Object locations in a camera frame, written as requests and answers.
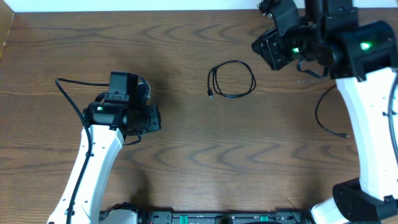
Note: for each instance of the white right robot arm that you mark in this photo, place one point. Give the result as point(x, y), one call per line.
point(362, 60)

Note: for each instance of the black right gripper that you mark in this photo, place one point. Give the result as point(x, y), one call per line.
point(273, 56)

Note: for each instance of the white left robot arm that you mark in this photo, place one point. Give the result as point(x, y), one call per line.
point(106, 127)

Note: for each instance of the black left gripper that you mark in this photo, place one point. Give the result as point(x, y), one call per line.
point(154, 118)

